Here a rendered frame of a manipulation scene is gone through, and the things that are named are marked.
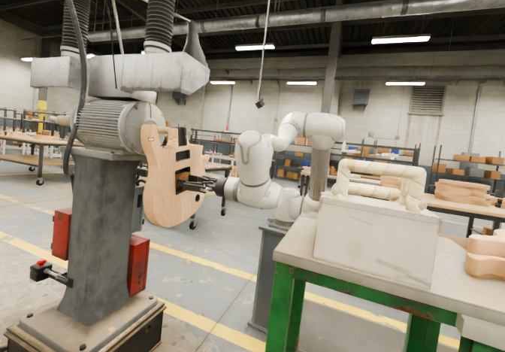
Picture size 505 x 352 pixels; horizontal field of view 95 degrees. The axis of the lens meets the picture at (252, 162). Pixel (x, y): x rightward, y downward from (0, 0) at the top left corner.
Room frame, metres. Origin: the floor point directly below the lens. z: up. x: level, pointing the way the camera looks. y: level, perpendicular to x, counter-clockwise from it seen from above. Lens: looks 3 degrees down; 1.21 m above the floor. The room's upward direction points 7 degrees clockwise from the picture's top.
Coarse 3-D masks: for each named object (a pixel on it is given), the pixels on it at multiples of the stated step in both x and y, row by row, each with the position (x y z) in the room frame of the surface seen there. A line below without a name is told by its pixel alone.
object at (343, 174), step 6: (342, 168) 0.62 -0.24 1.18; (348, 168) 0.62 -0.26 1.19; (342, 174) 0.62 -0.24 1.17; (348, 174) 0.62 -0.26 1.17; (342, 180) 0.62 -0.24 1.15; (348, 180) 0.62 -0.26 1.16; (342, 186) 0.62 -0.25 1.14; (348, 186) 0.62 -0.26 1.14; (342, 192) 0.62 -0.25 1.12; (336, 198) 0.62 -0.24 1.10; (342, 198) 0.61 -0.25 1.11
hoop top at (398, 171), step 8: (344, 160) 0.62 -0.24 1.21; (352, 160) 0.62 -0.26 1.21; (360, 160) 0.61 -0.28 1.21; (352, 168) 0.61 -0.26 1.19; (360, 168) 0.60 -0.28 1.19; (368, 168) 0.59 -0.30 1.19; (376, 168) 0.59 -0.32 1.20; (384, 168) 0.58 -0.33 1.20; (392, 168) 0.57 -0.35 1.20; (400, 168) 0.57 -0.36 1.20; (408, 168) 0.56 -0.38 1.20; (416, 168) 0.56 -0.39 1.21; (392, 176) 0.58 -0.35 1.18; (400, 176) 0.57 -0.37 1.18; (408, 176) 0.56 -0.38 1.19
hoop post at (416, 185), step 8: (416, 176) 0.55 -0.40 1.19; (424, 176) 0.55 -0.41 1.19; (416, 184) 0.55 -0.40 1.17; (424, 184) 0.55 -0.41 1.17; (408, 192) 0.57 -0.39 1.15; (416, 192) 0.55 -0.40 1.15; (408, 200) 0.56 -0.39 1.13; (416, 200) 0.55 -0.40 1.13; (408, 208) 0.56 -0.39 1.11; (416, 208) 0.55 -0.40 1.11
